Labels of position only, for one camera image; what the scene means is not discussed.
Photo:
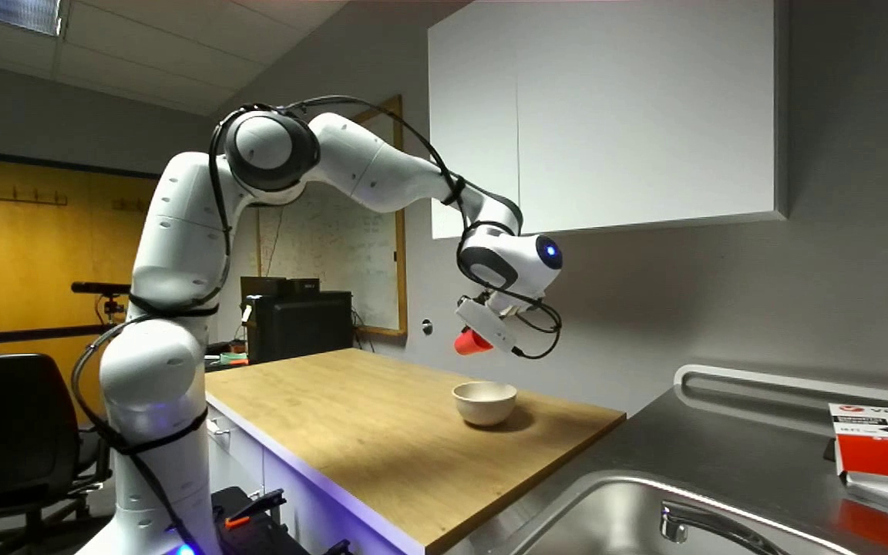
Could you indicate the white ribbed bowl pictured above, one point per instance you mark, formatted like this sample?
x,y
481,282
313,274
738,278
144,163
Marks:
x,y
481,402

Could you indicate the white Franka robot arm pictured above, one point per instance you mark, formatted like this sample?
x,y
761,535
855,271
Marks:
x,y
186,309

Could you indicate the black camera on boom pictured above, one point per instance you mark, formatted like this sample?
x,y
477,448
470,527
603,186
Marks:
x,y
61,312

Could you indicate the ceiling light panel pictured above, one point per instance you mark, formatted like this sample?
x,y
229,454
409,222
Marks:
x,y
13,14

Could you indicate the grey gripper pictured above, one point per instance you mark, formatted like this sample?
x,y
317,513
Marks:
x,y
492,317

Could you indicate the stainless steel sink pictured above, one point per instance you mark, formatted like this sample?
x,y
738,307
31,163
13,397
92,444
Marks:
x,y
631,520

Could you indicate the orange plastic cup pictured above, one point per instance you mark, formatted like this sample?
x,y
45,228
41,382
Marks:
x,y
472,344

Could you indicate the white wall rail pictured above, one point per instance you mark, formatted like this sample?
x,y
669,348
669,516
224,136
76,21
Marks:
x,y
802,390

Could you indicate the red and white box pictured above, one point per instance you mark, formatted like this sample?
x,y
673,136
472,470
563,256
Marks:
x,y
887,451

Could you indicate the wood framed whiteboard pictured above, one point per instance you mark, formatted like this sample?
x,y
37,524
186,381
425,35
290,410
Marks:
x,y
360,256

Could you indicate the black device with orange part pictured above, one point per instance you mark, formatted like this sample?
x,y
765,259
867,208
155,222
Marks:
x,y
253,520

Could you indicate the chrome sink faucet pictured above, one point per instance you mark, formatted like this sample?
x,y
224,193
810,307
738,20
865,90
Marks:
x,y
694,522

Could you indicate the black equipment case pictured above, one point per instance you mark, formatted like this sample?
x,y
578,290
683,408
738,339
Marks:
x,y
295,317

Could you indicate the white base cabinet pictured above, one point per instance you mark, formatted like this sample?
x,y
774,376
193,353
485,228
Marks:
x,y
290,483

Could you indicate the white wall cabinet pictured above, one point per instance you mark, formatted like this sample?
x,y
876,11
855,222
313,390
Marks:
x,y
618,111

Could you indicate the black office chair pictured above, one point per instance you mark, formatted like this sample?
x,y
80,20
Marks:
x,y
13,433

